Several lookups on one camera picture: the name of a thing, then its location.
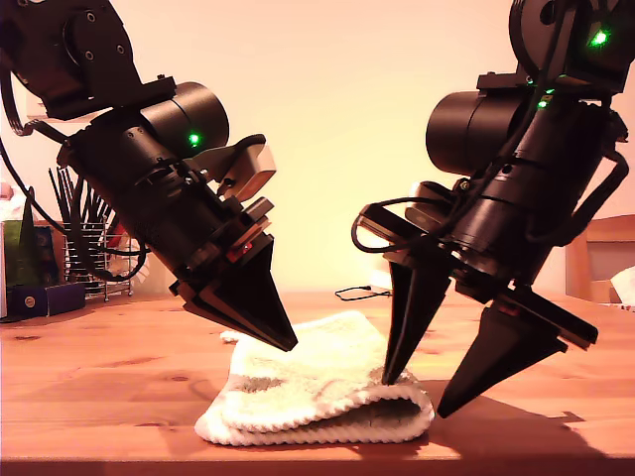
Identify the thin black stick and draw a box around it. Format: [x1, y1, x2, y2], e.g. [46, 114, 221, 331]
[47, 169, 70, 225]
[63, 169, 81, 225]
[55, 168, 75, 225]

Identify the chrome wire utensil holder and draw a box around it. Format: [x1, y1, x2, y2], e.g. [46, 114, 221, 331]
[63, 220, 134, 302]

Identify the wooden chair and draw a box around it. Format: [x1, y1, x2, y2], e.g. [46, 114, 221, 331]
[565, 213, 635, 303]

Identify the thick black wrist cable loop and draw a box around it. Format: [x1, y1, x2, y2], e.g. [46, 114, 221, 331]
[523, 111, 630, 245]

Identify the red and black utensil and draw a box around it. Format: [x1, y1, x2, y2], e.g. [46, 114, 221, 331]
[105, 217, 131, 249]

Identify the dark blue box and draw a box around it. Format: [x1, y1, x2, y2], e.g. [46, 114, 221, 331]
[5, 282, 87, 320]

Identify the white tissue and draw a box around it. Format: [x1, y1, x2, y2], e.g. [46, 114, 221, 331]
[608, 266, 635, 304]

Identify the cream fluffy tea towel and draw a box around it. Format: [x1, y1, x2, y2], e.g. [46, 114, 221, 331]
[193, 310, 437, 446]

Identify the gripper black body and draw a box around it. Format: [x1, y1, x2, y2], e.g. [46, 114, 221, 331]
[131, 173, 276, 295]
[356, 194, 600, 350]

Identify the gripper grey camera box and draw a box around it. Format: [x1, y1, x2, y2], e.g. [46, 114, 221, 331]
[190, 133, 277, 200]
[404, 180, 460, 235]

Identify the green and white bag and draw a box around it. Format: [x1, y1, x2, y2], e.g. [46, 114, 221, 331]
[0, 185, 60, 319]

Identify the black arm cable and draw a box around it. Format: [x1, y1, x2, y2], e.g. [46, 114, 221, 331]
[0, 68, 150, 284]

